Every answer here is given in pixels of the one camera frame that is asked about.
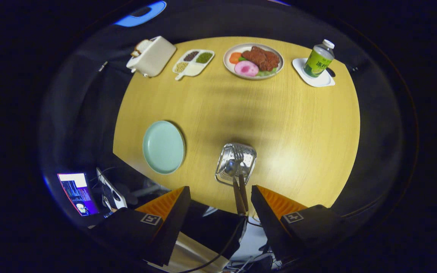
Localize white round food plate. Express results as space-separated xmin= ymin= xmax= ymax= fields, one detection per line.
xmin=223 ymin=43 xmax=284 ymax=80

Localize green drink bottle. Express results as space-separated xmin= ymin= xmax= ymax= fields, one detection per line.
xmin=303 ymin=39 xmax=335 ymax=78

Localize pink ham slice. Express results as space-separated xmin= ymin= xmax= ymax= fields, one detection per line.
xmin=235 ymin=61 xmax=259 ymax=77

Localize white device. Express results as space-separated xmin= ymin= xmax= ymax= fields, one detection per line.
xmin=96 ymin=168 xmax=128 ymax=211

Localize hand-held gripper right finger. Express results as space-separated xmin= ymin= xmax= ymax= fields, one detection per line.
xmin=251 ymin=185 xmax=346 ymax=266

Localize white square coaster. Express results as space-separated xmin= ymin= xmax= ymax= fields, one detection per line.
xmin=292 ymin=58 xmax=336 ymax=88

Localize brown meat pieces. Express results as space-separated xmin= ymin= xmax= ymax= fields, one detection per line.
xmin=246 ymin=46 xmax=280 ymax=72

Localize pale green plate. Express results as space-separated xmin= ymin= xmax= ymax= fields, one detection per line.
xmin=143 ymin=121 xmax=185 ymax=175

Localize metal spoon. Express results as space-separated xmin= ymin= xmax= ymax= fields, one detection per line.
xmin=224 ymin=159 xmax=246 ymax=217

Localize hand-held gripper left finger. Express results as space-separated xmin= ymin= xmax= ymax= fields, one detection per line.
xmin=90 ymin=186 xmax=191 ymax=267

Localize white toaster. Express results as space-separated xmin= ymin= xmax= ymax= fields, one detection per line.
xmin=126 ymin=36 xmax=177 ymax=78

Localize metal fork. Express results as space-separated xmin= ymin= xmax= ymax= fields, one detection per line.
xmin=233 ymin=147 xmax=249 ymax=213

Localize lit monitor screen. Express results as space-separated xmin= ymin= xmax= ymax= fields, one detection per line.
xmin=57 ymin=173 xmax=99 ymax=217

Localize black backdrop cloth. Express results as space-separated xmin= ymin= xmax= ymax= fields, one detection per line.
xmin=38 ymin=0 xmax=418 ymax=228

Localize metal wire basket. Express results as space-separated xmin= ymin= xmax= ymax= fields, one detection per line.
xmin=215 ymin=143 xmax=257 ymax=186

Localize white divided tray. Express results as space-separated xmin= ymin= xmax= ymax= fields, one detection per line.
xmin=172 ymin=49 xmax=215 ymax=81

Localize black cable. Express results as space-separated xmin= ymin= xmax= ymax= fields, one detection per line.
xmin=179 ymin=217 xmax=246 ymax=273

